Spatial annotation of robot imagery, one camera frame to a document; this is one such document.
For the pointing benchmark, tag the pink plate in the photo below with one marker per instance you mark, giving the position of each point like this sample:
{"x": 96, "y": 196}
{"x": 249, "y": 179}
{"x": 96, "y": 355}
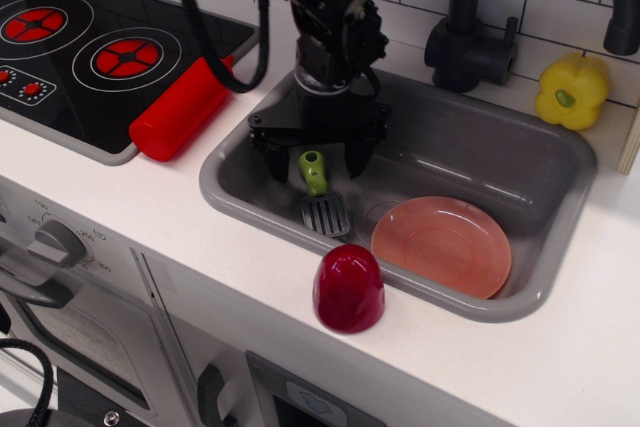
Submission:
{"x": 445, "y": 240}

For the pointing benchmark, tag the grey sink basin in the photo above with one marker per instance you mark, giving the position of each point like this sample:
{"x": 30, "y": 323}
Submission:
{"x": 532, "y": 178}

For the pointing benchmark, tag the grey oven knob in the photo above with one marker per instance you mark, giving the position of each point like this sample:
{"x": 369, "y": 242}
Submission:
{"x": 57, "y": 245}

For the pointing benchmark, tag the red ketchup bottle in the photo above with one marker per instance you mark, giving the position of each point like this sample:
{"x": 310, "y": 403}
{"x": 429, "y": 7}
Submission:
{"x": 178, "y": 113}

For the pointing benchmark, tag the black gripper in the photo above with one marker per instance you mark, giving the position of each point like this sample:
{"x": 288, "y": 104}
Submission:
{"x": 297, "y": 117}

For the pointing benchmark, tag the black toy stove top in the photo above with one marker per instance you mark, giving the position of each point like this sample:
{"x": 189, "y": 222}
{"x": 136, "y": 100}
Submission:
{"x": 79, "y": 72}

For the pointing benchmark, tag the grey oven door handle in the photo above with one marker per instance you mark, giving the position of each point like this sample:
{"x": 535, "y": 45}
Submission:
{"x": 54, "y": 291}

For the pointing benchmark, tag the dark red cup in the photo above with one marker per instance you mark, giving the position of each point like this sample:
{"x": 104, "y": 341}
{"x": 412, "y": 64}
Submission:
{"x": 348, "y": 290}

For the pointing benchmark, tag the green handled grey spatula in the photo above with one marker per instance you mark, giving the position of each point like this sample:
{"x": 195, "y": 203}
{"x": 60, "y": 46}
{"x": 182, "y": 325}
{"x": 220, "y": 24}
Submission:
{"x": 323, "y": 210}

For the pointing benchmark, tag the black cabinet handle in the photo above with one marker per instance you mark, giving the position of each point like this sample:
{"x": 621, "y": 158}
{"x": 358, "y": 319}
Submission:
{"x": 210, "y": 385}

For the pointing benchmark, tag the black faucet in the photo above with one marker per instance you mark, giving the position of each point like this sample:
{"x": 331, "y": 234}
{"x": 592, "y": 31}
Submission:
{"x": 463, "y": 56}

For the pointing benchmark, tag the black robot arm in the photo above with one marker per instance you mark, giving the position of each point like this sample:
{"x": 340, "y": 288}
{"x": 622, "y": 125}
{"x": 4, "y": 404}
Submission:
{"x": 339, "y": 40}

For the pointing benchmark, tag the yellow bell pepper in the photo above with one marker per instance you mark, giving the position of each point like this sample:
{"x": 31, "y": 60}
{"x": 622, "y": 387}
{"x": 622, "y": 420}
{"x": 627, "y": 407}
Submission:
{"x": 572, "y": 92}

